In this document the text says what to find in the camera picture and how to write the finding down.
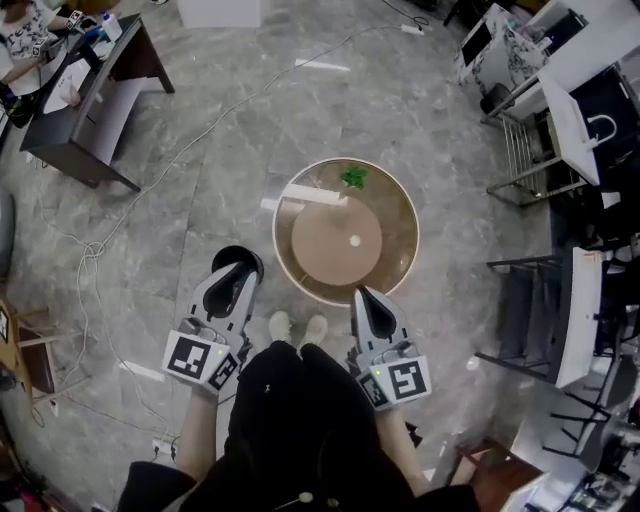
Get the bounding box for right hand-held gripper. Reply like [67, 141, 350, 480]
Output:
[345, 285, 433, 413]

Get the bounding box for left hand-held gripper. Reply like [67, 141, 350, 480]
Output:
[159, 262, 259, 400]

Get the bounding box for black waste bin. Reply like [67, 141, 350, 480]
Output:
[211, 244, 265, 290]

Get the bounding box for person's left forearm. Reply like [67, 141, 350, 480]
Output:
[176, 391, 222, 482]

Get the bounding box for person's right forearm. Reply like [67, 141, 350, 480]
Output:
[373, 405, 432, 497]

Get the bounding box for round glass table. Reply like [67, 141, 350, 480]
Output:
[271, 157, 421, 308]

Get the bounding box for person's left white shoe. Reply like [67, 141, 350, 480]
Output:
[268, 310, 293, 347]

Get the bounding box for person's black clothing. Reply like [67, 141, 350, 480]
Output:
[116, 339, 482, 512]

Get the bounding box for small green potted plant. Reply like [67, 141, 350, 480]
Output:
[339, 165, 371, 191]

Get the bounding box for metal rack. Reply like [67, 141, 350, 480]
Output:
[481, 110, 590, 207]

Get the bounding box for dark brown desk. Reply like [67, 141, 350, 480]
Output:
[19, 13, 177, 193]

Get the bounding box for black chair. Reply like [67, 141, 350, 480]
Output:
[541, 344, 640, 474]

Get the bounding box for small black mesh bin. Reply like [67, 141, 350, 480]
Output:
[479, 81, 517, 117]

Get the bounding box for white paper sheet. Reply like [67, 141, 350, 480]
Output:
[43, 56, 95, 115]

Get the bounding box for white sink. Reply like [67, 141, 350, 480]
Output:
[537, 74, 601, 187]

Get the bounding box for blue white box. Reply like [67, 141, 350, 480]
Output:
[82, 32, 114, 62]

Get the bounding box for white box cabinet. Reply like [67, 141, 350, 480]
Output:
[177, 0, 272, 30]

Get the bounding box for marble pattern cabinet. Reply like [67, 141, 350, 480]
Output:
[456, 2, 551, 97]

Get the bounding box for white bottle blue cap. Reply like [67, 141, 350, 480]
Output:
[101, 11, 124, 43]

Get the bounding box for white faucet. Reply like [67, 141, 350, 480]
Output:
[586, 113, 620, 150]

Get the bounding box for black metal shelf frame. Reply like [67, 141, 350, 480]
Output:
[473, 253, 576, 385]

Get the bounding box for black cord beige beads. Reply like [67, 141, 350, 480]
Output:
[269, 490, 341, 510]

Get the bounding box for black cable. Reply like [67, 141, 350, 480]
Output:
[380, 0, 431, 27]

